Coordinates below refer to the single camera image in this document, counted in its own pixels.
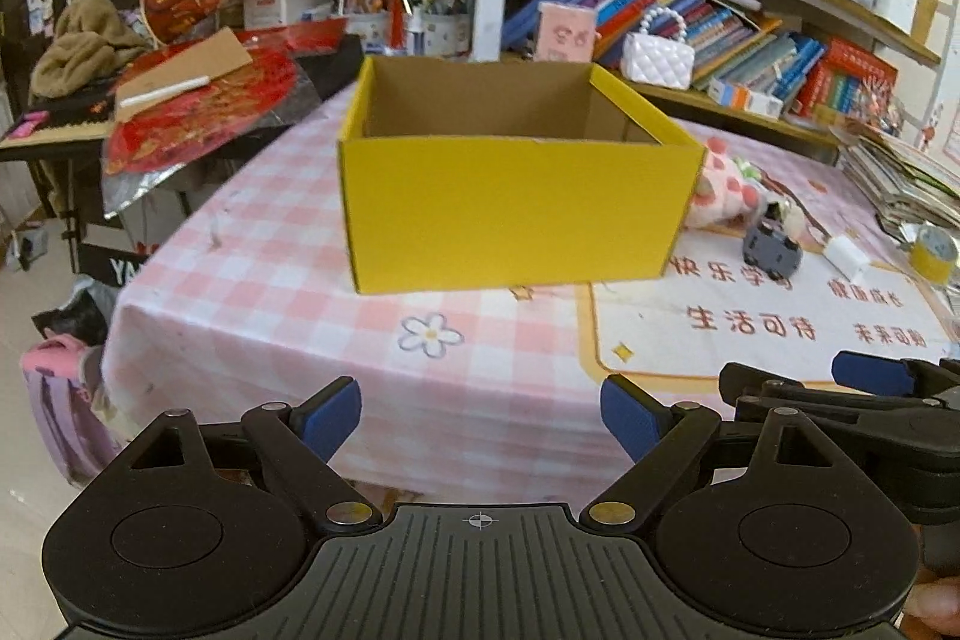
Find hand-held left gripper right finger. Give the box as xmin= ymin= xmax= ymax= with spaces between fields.
xmin=587 ymin=374 xmax=856 ymax=532

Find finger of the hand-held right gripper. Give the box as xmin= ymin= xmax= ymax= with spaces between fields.
xmin=718 ymin=362 xmax=901 ymax=435
xmin=831 ymin=351 xmax=960 ymax=399

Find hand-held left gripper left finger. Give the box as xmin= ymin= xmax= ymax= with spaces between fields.
xmin=112 ymin=376 xmax=383 ymax=532

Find yellow cardboard box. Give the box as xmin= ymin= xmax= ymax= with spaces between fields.
xmin=336 ymin=56 xmax=706 ymax=296

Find person's right hand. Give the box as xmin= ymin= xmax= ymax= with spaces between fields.
xmin=907 ymin=574 xmax=960 ymax=640

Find cartoon printed desk mat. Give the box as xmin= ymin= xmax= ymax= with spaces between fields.
xmin=510 ymin=115 xmax=960 ymax=386

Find yellow tape roll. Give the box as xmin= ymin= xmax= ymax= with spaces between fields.
xmin=904 ymin=224 xmax=960 ymax=289

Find black toy car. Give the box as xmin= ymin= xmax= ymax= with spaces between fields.
xmin=741 ymin=220 xmax=802 ymax=274

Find stack of magazines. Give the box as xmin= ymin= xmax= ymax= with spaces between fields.
xmin=832 ymin=122 xmax=960 ymax=244

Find pink plush toy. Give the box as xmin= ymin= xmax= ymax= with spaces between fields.
xmin=679 ymin=136 xmax=773 ymax=230

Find colourful figurine set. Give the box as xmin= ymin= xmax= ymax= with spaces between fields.
xmin=861 ymin=83 xmax=910 ymax=133

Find pink backpack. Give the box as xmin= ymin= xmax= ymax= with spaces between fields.
xmin=21 ymin=336 xmax=125 ymax=485

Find black bag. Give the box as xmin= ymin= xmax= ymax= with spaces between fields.
xmin=30 ymin=276 xmax=121 ymax=350

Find blue orange white carton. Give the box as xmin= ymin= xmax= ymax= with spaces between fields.
xmin=707 ymin=77 xmax=785 ymax=120

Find red boxed book set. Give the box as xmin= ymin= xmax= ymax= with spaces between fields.
xmin=791 ymin=38 xmax=899 ymax=124

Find red printed foil sheets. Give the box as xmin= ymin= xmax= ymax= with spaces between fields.
xmin=103 ymin=21 xmax=350 ymax=176

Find white quilted pearl handbag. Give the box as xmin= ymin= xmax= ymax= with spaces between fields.
xmin=622 ymin=6 xmax=696 ymax=90

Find row of leaning books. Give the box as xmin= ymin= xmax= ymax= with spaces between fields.
xmin=502 ymin=0 xmax=826 ymax=95

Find white paper roll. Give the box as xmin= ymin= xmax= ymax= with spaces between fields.
xmin=118 ymin=76 xmax=212 ymax=112

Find brown cardboard sheet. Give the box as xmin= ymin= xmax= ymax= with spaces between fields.
xmin=112 ymin=26 xmax=256 ymax=124

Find pink sticker cup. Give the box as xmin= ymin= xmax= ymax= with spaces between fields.
xmin=534 ymin=2 xmax=599 ymax=64

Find white pen holder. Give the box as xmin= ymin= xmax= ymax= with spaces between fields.
xmin=405 ymin=10 xmax=472 ymax=58

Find black electric keyboard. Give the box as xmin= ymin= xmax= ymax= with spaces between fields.
xmin=0 ymin=98 xmax=117 ymax=163

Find red tassel pendant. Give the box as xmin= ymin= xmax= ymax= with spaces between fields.
xmin=385 ymin=0 xmax=410 ymax=50

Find brown fleece blanket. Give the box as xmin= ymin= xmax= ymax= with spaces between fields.
xmin=28 ymin=0 xmax=151 ymax=103

